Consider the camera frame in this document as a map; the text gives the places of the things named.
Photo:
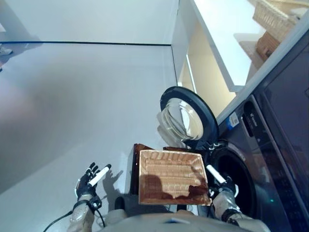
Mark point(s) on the grey robot torso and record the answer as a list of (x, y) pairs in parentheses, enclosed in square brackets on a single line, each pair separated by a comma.
[(157, 222)]

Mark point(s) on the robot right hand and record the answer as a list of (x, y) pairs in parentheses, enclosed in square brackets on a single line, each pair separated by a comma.
[(227, 186)]

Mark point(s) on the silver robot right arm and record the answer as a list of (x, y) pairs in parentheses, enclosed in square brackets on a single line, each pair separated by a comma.
[(224, 203)]

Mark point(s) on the rectangular wicker laundry basket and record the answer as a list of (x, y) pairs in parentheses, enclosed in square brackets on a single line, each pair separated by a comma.
[(169, 174)]

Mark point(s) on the white sneaker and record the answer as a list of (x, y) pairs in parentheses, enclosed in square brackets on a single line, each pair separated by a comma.
[(4, 50)]

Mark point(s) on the white and beige shelf cabinet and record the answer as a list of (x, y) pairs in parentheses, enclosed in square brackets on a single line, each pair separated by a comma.
[(217, 60)]

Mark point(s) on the dark grey washing machine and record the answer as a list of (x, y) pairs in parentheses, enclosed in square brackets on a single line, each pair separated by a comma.
[(277, 145)]

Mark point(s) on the round glass washing machine door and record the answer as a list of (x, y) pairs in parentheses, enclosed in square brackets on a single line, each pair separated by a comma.
[(178, 120)]

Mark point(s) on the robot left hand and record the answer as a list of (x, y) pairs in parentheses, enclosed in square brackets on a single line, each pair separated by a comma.
[(87, 183)]

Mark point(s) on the pale wicker shelf basket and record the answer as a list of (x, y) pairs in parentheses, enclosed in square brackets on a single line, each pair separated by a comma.
[(272, 17)]

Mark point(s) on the silver robot left leg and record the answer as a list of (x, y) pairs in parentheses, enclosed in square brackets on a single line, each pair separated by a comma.
[(116, 215)]

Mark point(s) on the small brown wicker basket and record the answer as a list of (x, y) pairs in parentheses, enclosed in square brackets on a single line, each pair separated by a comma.
[(265, 46)]

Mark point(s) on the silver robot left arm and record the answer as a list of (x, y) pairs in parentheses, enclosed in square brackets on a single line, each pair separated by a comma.
[(79, 212)]

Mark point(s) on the blue white energy label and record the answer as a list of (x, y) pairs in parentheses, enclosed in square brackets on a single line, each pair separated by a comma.
[(233, 120)]

